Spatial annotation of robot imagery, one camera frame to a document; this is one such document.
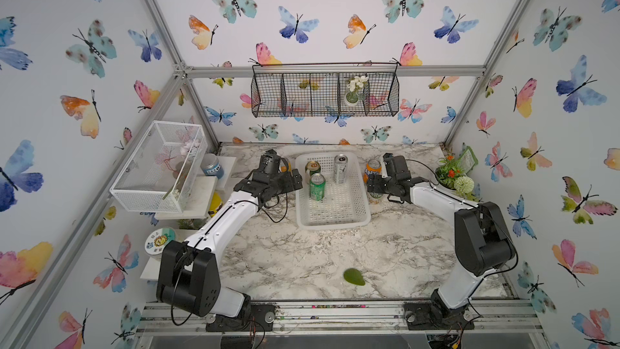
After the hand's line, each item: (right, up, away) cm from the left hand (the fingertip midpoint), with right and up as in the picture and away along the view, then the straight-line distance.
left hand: (294, 177), depth 86 cm
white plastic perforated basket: (+19, -12, +13) cm, 26 cm away
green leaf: (+20, -33, -4) cm, 39 cm away
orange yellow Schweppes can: (-1, +3, -17) cm, 17 cm away
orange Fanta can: (+30, +4, +13) cm, 33 cm away
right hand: (+32, -1, +9) cm, 33 cm away
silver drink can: (+17, +3, +9) cm, 19 cm away
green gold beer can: (+31, -7, +7) cm, 32 cm away
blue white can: (-28, +4, -2) cm, 29 cm away
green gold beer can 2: (+6, +4, +12) cm, 14 cm away
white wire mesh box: (-38, +1, -15) cm, 41 cm away
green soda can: (+8, -3, +7) cm, 11 cm away
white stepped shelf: (-29, -9, -12) cm, 32 cm away
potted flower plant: (+58, +1, +4) cm, 58 cm away
